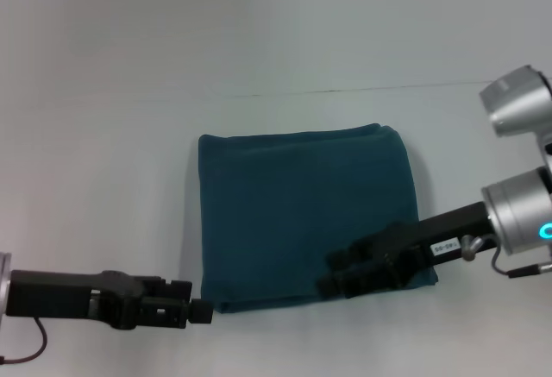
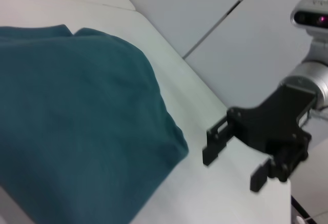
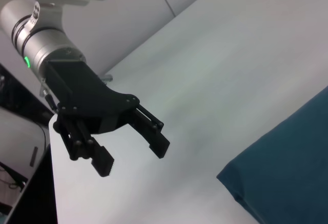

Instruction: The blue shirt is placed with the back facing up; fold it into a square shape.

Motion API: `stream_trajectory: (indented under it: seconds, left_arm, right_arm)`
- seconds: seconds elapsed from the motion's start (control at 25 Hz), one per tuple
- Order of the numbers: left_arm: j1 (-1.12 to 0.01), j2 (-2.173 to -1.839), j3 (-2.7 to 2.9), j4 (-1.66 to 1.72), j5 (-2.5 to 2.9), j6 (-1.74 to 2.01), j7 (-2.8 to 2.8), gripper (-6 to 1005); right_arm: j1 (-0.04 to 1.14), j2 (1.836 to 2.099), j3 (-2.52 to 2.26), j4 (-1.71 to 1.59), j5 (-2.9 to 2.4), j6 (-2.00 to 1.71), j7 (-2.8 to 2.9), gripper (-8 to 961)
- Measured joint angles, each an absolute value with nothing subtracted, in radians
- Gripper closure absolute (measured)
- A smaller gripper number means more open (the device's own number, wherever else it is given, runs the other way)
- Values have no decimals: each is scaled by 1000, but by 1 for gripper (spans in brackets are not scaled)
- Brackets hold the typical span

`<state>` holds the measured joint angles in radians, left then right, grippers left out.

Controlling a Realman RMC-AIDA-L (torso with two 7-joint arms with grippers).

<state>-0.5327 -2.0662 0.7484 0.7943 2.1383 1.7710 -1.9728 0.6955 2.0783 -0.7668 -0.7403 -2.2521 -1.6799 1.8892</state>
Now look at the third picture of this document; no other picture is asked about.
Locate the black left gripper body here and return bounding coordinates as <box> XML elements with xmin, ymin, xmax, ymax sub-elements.
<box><xmin>42</xmin><ymin>59</ymin><xmax>141</xmax><ymax>135</ymax></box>

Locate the blue cotton t-shirt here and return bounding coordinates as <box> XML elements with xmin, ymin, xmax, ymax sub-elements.
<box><xmin>216</xmin><ymin>85</ymin><xmax>328</xmax><ymax>224</ymax></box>

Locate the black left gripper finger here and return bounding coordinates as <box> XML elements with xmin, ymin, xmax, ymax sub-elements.
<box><xmin>127</xmin><ymin>105</ymin><xmax>171</xmax><ymax>159</ymax></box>
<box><xmin>52</xmin><ymin>112</ymin><xmax>115</xmax><ymax>178</ymax></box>

